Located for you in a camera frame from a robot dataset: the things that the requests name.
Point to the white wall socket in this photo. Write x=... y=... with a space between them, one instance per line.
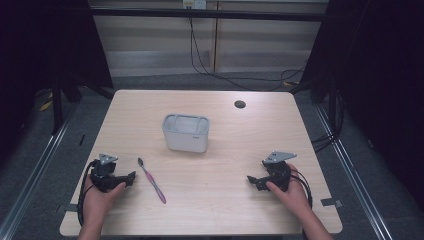
x=194 y=4

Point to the black metal crossbar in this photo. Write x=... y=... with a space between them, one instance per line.
x=206 y=14

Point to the person's left hand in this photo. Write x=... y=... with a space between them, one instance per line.
x=97 y=200

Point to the dark curtain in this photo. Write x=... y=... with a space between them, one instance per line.
x=376 y=83
x=50 y=50

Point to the person's right hand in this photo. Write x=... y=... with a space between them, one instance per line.
x=291 y=193

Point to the aluminium floor rail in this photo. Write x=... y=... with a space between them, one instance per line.
x=31 y=170
x=353 y=173

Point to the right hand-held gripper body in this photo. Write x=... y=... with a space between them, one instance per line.
x=278 y=170

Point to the pink toothbrush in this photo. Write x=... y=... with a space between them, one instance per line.
x=151 y=180

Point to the grey plastic container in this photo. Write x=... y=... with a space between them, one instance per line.
x=186 y=133

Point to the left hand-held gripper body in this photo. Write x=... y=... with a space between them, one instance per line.
x=105 y=173

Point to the grey tape strip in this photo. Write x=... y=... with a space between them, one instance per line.
x=331 y=202
x=67 y=208

